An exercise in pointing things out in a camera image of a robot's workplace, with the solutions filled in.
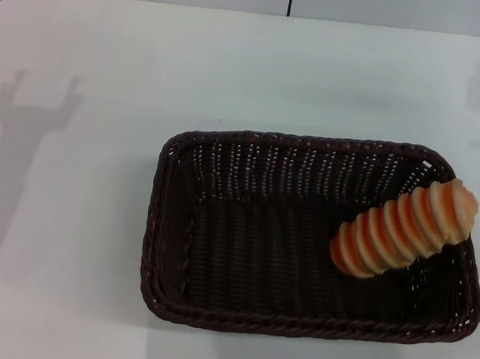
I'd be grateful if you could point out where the dark brown woven basket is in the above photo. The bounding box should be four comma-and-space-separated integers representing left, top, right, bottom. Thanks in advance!
134, 120, 480, 352

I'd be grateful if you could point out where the orange striped bread loaf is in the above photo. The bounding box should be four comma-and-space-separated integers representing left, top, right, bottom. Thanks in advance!
326, 167, 480, 289

